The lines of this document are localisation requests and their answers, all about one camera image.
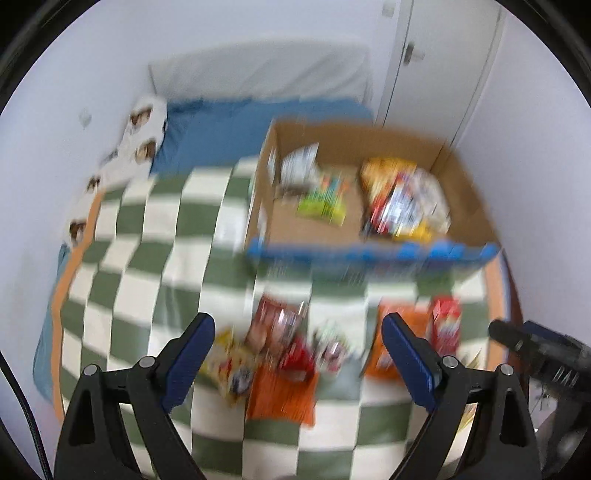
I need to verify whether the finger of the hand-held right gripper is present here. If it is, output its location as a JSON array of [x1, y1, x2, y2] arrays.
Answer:
[[488, 319, 536, 358], [523, 322, 570, 344]]

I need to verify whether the white quilted headboard cushion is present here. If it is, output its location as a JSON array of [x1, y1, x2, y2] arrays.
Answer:
[[148, 44, 374, 103]]

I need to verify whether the cardboard box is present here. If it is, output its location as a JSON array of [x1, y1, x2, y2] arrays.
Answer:
[[245, 119, 502, 274]]

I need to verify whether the yellow noodle packet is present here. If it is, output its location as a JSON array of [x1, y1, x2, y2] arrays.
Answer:
[[360, 157, 419, 197]]

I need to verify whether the black cable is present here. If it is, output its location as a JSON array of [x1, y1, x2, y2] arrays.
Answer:
[[0, 353, 52, 480]]

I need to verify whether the blue bed sheet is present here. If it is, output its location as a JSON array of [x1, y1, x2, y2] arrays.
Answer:
[[150, 98, 375, 176]]

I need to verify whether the white door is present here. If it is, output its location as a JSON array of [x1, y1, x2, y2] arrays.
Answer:
[[376, 0, 506, 149]]

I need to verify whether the light blue blanket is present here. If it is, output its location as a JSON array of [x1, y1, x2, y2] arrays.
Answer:
[[32, 244, 71, 401]]

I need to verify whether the white bear print pillow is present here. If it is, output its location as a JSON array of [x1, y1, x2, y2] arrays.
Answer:
[[61, 92, 168, 245]]

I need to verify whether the green white checkered blanket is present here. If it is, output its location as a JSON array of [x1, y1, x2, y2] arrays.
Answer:
[[50, 159, 509, 480]]

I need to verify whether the yellow mushroom print packet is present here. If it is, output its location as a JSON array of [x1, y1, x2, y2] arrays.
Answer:
[[392, 222, 435, 244]]

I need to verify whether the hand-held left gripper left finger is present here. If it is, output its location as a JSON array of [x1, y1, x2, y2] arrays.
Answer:
[[54, 312, 216, 480]]

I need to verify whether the white grey snack packet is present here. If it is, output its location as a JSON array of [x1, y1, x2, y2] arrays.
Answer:
[[279, 143, 320, 186]]

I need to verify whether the slim red snack box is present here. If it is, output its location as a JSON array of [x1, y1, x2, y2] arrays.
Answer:
[[430, 298, 462, 350]]

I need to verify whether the red snack packet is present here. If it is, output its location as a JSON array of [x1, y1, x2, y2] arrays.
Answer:
[[277, 337, 319, 381]]

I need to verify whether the green candy packet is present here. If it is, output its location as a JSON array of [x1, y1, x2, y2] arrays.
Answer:
[[298, 173, 349, 227]]

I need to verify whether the yellow panda print packet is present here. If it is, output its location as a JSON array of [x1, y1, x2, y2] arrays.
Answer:
[[201, 329, 257, 407]]

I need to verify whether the white cookie packet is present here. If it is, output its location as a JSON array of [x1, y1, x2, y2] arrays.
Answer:
[[311, 320, 356, 372]]

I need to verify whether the orange snack packet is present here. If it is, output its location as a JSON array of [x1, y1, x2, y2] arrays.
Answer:
[[362, 302, 432, 380], [247, 364, 319, 426]]

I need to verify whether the brown red noodle packet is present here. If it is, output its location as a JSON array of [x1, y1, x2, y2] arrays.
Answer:
[[247, 296, 309, 358]]

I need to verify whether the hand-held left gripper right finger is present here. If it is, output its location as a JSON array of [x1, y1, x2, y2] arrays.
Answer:
[[381, 312, 541, 480]]

